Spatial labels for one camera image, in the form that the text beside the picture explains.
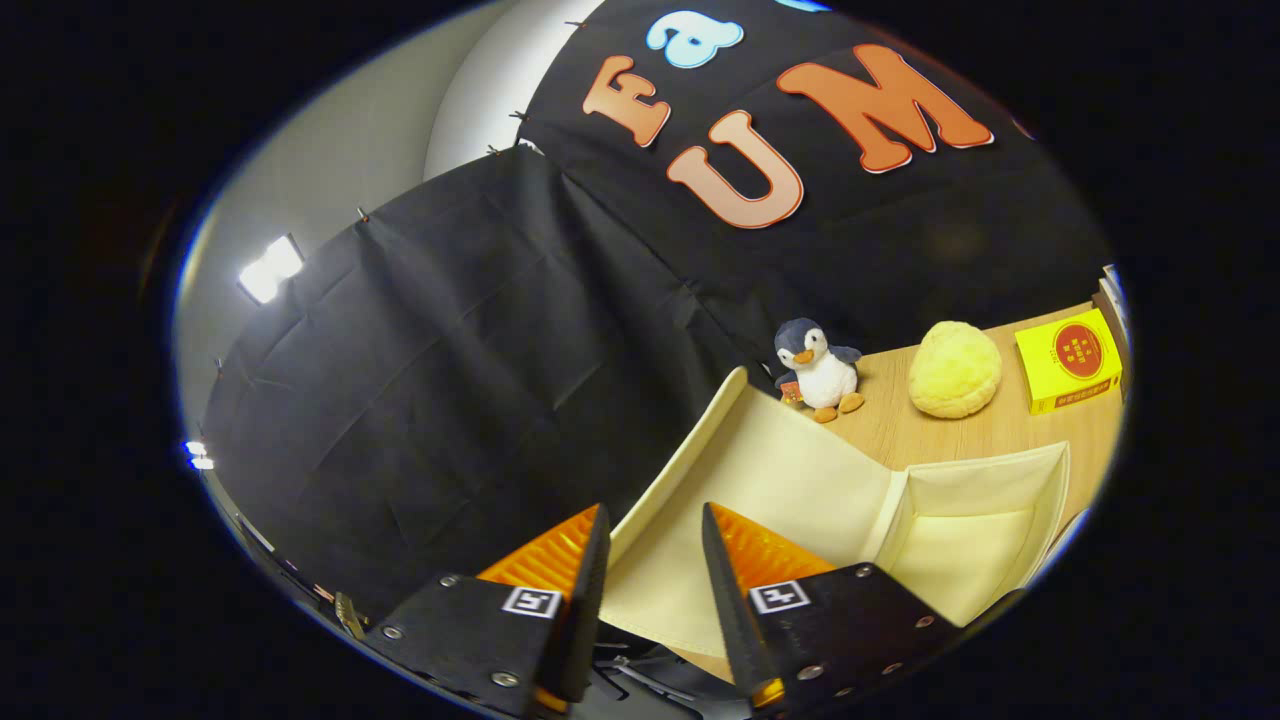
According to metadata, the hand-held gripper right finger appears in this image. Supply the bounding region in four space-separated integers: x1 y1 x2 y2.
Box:
701 502 966 711

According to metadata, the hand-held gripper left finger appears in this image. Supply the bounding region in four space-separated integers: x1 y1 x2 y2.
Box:
362 503 612 719

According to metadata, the beige fabric storage box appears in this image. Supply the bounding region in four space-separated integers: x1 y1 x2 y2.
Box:
598 366 1071 661

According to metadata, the penguin plush toy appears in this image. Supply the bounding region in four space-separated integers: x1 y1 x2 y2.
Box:
773 318 866 424

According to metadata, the yellow round plush toy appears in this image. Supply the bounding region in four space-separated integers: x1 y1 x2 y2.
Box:
908 321 1003 419

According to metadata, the yellow book with red circle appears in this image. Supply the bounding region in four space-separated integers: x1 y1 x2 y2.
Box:
1015 308 1124 416

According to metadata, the ceiling light panel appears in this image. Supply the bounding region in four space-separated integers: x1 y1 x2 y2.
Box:
238 233 306 306

